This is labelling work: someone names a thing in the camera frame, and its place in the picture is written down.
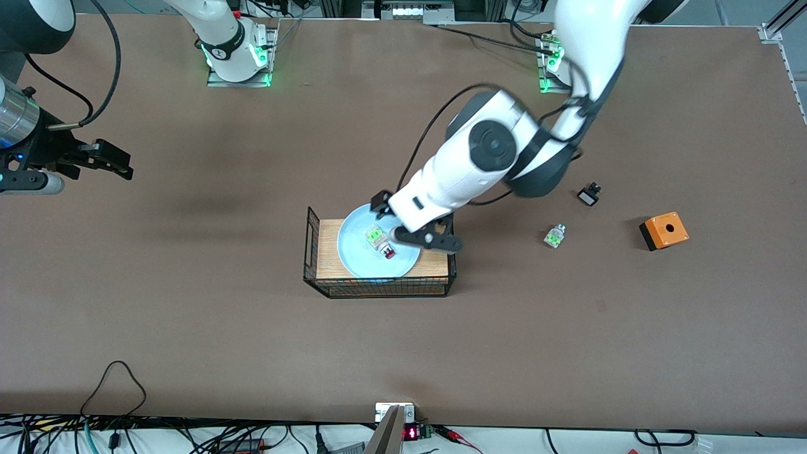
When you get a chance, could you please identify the black cable across table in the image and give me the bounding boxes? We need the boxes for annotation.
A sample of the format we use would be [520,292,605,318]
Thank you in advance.
[435,19,557,56]

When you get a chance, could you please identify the aluminium frame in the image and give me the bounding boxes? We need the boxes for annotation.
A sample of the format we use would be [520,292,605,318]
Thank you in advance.
[318,0,505,25]

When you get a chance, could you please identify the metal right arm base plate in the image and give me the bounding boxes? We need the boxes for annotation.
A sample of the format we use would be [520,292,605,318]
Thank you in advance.
[207,25,279,88]

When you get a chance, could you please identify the grey metal bracket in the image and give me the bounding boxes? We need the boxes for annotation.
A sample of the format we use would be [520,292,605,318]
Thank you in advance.
[364,404,415,454]

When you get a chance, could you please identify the red push button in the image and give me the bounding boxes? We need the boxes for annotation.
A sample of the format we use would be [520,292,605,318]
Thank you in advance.
[365,224,397,260]

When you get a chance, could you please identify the wooden board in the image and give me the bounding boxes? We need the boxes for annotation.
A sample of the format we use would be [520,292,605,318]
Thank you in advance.
[316,218,450,280]

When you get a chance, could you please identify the black coiled cable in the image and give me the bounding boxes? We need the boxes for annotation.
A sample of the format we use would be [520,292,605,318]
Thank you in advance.
[634,429,697,448]

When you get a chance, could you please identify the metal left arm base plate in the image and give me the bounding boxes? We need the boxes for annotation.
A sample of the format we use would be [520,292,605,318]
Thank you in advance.
[537,30,576,95]

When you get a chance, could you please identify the red clip lead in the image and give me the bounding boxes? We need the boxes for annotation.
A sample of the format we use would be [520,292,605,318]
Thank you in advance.
[435,426,483,454]

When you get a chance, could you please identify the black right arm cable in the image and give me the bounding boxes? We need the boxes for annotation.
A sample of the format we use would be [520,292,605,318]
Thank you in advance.
[25,0,122,131]

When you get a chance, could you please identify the light blue round plate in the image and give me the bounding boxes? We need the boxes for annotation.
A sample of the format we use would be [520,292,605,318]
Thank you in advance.
[337,202,422,280]

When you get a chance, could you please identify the black looped cable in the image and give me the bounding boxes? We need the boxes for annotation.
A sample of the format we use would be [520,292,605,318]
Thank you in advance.
[80,361,148,417]

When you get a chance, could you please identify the black wire basket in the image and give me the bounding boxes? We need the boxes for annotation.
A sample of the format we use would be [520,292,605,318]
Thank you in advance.
[303,204,457,299]

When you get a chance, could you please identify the orange button box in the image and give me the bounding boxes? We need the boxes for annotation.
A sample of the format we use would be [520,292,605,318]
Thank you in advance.
[639,212,690,252]

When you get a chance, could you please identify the aluminium rail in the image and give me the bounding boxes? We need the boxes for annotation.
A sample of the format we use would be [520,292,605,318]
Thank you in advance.
[760,0,807,127]

